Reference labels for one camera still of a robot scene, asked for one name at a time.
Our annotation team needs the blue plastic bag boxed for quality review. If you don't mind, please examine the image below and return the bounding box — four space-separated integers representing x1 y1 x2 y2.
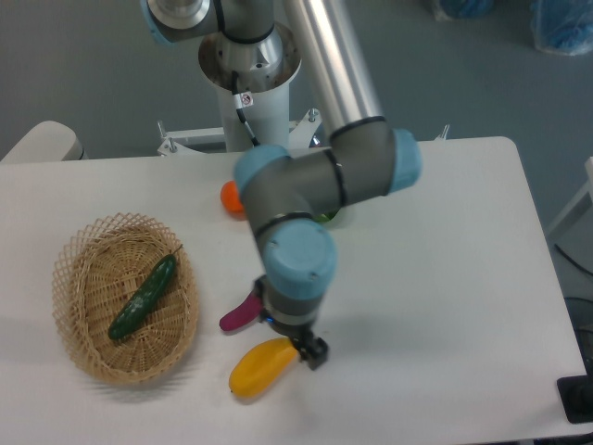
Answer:
530 0 592 57
428 0 496 21

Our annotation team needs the blue plastic bag middle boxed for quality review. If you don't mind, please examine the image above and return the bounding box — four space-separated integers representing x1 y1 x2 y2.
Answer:
428 0 496 21

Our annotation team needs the green bok choy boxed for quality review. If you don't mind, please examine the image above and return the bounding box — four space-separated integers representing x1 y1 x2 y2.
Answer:
313 210 339 223

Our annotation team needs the orange tomato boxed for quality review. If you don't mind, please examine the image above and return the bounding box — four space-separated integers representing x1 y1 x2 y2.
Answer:
220 181 244 213

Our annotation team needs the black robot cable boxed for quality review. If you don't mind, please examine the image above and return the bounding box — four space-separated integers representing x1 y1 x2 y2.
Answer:
229 69 265 148

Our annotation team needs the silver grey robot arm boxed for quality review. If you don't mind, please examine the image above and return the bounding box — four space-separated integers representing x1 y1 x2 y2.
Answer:
141 1 422 368

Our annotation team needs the purple sweet potato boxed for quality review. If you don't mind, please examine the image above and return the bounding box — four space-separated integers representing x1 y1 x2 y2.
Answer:
219 291 262 333

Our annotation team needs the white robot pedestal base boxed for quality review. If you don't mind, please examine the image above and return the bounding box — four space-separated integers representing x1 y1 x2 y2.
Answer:
158 22 322 156

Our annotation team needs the woven wicker basket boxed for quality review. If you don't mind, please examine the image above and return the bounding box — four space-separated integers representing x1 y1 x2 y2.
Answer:
52 213 198 385

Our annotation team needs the blue plastic bag right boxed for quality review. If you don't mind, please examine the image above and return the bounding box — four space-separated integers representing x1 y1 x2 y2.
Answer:
530 0 592 57

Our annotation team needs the white furniture frame right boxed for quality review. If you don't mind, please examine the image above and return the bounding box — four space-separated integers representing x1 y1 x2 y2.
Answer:
545 156 593 251

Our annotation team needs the white chair armrest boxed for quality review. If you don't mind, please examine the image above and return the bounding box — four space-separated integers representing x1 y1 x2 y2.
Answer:
1 121 88 165

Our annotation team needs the yellow mango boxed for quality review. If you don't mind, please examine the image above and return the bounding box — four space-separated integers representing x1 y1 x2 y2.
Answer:
229 337 297 399

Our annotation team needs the black device at edge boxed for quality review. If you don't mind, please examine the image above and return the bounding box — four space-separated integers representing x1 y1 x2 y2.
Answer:
557 375 592 424

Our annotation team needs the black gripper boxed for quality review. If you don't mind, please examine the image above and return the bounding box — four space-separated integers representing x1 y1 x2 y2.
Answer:
252 275 329 370

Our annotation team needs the dark green cucumber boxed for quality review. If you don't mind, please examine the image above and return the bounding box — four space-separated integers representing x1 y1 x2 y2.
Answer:
107 247 181 341

